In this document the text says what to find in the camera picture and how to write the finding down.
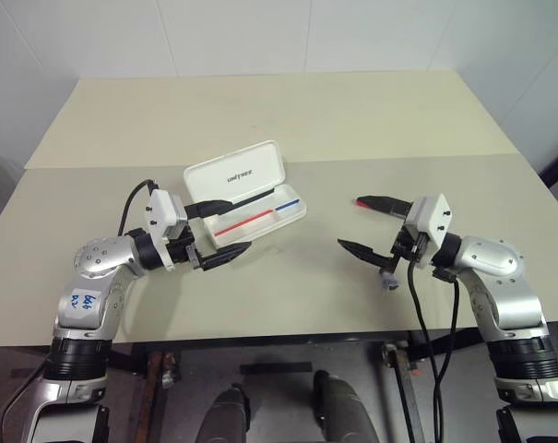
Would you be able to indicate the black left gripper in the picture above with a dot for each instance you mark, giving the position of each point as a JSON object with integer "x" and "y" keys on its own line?
{"x": 181, "y": 251}

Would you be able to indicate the rusty metal table leg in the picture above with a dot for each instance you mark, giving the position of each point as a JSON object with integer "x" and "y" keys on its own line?
{"x": 403, "y": 383}
{"x": 154, "y": 387}

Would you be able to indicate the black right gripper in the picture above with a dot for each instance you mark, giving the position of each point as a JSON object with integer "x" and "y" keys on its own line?
{"x": 410, "y": 247}

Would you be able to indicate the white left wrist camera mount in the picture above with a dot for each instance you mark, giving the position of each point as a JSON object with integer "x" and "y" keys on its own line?
{"x": 165, "y": 210}

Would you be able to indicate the white plastic pencil case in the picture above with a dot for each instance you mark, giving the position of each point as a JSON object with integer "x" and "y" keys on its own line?
{"x": 241, "y": 180}

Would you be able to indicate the black table frame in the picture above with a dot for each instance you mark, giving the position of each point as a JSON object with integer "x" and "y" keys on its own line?
{"x": 260, "y": 343}

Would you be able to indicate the black flat bar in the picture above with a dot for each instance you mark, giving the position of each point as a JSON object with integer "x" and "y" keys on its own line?
{"x": 276, "y": 367}

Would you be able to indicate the blue pen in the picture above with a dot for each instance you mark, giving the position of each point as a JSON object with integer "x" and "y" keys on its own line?
{"x": 288, "y": 205}

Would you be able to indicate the dark rounded shape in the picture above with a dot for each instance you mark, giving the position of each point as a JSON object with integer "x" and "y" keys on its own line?
{"x": 228, "y": 415}
{"x": 340, "y": 406}

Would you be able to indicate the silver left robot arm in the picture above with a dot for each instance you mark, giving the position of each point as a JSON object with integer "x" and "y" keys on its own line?
{"x": 98, "y": 258}

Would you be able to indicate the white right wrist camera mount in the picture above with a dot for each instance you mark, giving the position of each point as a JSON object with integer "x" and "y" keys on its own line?
{"x": 433, "y": 214}

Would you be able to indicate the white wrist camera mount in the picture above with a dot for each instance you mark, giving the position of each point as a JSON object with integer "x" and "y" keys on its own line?
{"x": 433, "y": 214}
{"x": 165, "y": 210}

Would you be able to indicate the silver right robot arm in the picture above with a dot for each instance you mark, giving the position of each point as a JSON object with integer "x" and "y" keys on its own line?
{"x": 495, "y": 263}

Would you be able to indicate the small grey-blue eraser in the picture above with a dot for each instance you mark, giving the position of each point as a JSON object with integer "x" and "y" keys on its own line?
{"x": 388, "y": 280}

